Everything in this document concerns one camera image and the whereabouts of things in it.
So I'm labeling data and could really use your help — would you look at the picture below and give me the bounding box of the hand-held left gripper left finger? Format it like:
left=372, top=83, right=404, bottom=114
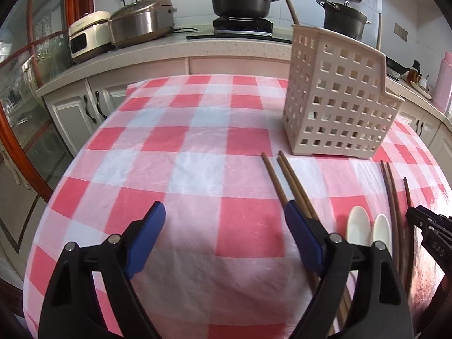
left=38, top=201, right=166, bottom=339

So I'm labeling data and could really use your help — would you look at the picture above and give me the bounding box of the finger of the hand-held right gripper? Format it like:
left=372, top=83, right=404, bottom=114
left=405, top=204, right=452, bottom=236

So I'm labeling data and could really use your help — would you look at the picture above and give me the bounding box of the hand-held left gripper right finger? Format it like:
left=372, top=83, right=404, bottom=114
left=283, top=199, right=414, bottom=339

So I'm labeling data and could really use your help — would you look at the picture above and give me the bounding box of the white ceramic spoon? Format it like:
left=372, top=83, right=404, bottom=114
left=347, top=206, right=372, bottom=246
left=372, top=214, right=393, bottom=255

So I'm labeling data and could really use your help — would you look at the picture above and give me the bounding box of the beige perforated utensil basket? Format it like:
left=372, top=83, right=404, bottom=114
left=282, top=24, right=406, bottom=159

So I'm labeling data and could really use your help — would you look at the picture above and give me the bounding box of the red white checkered tablecloth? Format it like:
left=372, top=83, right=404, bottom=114
left=21, top=74, right=452, bottom=339

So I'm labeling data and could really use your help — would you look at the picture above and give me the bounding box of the white condiment tray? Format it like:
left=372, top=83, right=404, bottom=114
left=410, top=79, right=433, bottom=100

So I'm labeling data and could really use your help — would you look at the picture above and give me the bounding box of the pink plastic bottle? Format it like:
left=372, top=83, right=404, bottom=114
left=434, top=51, right=452, bottom=114

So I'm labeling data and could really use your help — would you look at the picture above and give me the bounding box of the white kitchen counter cabinet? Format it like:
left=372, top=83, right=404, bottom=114
left=35, top=26, right=452, bottom=165

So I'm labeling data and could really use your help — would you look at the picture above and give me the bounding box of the black frying pan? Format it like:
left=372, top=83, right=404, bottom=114
left=386, top=58, right=412, bottom=78

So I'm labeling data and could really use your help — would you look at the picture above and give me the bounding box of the wooden framed glass door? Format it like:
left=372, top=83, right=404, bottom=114
left=0, top=0, right=96, bottom=198

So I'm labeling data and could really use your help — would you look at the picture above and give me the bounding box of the white small kitchen appliance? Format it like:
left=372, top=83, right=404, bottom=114
left=68, top=10, right=114, bottom=64

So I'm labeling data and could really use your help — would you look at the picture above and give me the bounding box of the silver electric cooker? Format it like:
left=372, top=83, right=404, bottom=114
left=108, top=0, right=177, bottom=47

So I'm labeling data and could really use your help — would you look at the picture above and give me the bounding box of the black gas stove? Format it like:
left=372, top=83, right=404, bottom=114
left=186, top=17, right=294, bottom=41

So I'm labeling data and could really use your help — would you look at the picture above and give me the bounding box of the tall black lidded pot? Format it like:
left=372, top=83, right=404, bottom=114
left=316, top=0, right=372, bottom=41

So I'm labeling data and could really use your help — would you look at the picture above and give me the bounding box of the wide black lidded pot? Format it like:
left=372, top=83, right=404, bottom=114
left=202, top=0, right=279, bottom=19

